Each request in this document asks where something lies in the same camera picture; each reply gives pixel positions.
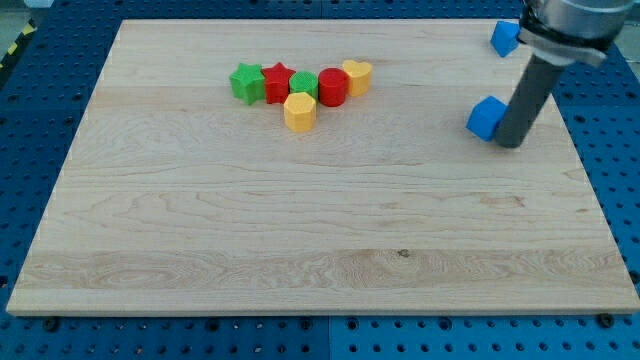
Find blue cube block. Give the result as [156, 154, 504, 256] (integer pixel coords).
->
[466, 96, 507, 142]

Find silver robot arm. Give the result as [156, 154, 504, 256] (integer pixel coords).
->
[518, 0, 636, 67]

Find blue triangle block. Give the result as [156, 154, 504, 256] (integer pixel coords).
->
[490, 20, 520, 58]

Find yellow octagon block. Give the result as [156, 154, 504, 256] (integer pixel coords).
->
[283, 92, 316, 132]

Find red cylinder block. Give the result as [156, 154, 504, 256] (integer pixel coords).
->
[318, 68, 348, 107]

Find green cylinder block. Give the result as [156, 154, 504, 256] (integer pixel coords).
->
[289, 71, 319, 99]

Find red star block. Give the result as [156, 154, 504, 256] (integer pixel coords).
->
[261, 62, 296, 104]

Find yellow heart block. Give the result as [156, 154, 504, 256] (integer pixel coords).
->
[342, 59, 373, 97]

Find green star block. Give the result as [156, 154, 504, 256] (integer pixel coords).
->
[229, 63, 266, 105]

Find light wooden board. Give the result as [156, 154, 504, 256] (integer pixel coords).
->
[7, 20, 639, 317]

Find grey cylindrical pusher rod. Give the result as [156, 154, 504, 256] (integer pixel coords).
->
[494, 55, 566, 148]

